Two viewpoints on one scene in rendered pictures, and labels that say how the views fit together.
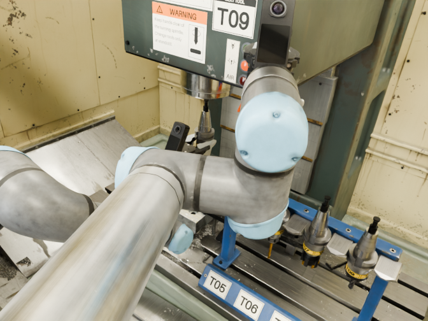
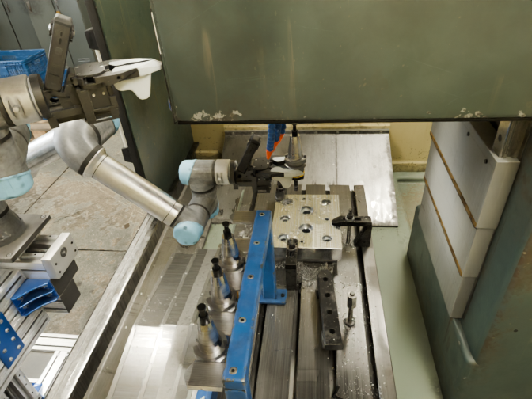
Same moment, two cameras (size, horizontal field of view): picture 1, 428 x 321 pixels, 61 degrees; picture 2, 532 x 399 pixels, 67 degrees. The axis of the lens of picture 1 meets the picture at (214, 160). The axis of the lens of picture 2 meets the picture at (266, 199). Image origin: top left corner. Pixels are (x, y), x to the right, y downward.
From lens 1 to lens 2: 96 cm
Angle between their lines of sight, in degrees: 53
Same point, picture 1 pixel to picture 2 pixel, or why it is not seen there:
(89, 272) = not seen: outside the picture
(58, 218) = (63, 151)
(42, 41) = not seen: hidden behind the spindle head
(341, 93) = (518, 191)
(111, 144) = (362, 157)
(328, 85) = (491, 168)
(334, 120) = (503, 230)
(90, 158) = (329, 161)
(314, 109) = (475, 199)
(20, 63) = not seen: hidden behind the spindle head
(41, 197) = (62, 134)
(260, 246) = (310, 315)
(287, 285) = (275, 360)
